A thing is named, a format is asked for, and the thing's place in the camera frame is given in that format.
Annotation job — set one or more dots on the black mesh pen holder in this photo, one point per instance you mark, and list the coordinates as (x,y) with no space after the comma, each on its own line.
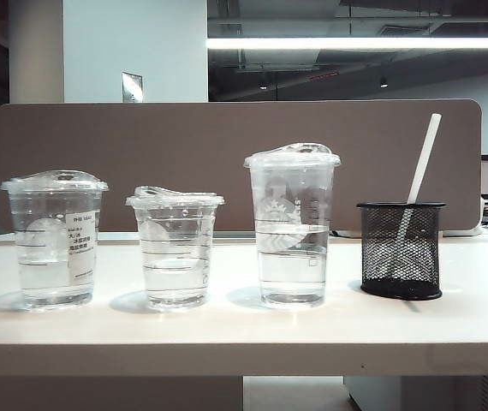
(376,257)

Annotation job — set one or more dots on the white paper straw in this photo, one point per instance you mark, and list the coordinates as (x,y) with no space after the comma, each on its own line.
(424,158)

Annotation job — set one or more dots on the tall clear plastic cup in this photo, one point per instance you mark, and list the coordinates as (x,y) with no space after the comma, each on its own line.
(293,265)

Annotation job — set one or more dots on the small clear plastic cup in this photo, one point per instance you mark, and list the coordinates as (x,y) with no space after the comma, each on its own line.
(175,265)

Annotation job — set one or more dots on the clear cup with white label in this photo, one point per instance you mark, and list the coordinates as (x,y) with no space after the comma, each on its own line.
(55,257)

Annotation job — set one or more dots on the brown desk partition panel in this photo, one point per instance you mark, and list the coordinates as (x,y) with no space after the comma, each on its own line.
(184,141)

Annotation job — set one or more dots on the black ceiling spot lamp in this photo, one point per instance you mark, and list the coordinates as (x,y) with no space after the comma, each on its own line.
(384,82)
(263,85)

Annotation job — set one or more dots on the long ceiling light strip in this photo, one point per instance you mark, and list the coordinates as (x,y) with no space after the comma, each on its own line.
(355,43)

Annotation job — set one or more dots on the grey cabinet under table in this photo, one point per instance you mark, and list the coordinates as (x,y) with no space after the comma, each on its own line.
(419,396)

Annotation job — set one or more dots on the silver wall sign plate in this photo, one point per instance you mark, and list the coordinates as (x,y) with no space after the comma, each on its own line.
(132,87)

